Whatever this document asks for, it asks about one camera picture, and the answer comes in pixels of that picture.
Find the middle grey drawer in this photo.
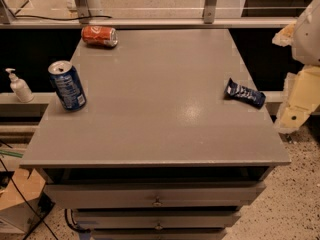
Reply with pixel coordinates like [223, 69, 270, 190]
[74, 210, 240, 230]

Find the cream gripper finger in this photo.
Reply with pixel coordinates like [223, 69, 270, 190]
[272, 22, 296, 47]
[275, 65, 320, 133]

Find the top grey drawer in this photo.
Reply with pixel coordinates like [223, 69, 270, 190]
[45, 182, 266, 209]

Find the grey metal bracket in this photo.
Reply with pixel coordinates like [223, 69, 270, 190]
[203, 0, 217, 24]
[74, 0, 91, 24]

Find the grey metal bracket right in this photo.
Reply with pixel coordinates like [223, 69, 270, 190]
[203, 0, 217, 24]

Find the bottom grey drawer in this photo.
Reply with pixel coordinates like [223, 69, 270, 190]
[91, 229, 226, 240]

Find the black cable on floor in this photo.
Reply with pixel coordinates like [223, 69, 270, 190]
[0, 157, 61, 240]

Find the grey drawer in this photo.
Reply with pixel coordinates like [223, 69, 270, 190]
[91, 229, 226, 240]
[74, 210, 240, 230]
[45, 182, 266, 209]

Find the grey metal bracket left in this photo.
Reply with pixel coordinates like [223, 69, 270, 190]
[74, 0, 91, 24]

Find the orange soda can lying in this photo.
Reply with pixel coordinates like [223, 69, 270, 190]
[81, 25, 118, 47]

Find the black cable on ledge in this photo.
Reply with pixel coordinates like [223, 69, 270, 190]
[14, 14, 113, 22]

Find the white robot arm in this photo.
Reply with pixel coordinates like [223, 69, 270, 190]
[272, 0, 320, 134]

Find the cardboard box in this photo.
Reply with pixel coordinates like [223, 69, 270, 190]
[0, 169, 45, 234]

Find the grey drawer cabinet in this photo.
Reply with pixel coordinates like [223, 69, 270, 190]
[19, 28, 292, 240]

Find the blue pepsi can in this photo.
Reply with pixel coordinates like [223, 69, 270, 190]
[48, 60, 87, 111]

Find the blue rxbar blueberry wrapper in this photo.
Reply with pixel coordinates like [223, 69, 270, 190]
[225, 79, 266, 109]

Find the white pump bottle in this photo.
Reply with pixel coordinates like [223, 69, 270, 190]
[6, 68, 34, 103]

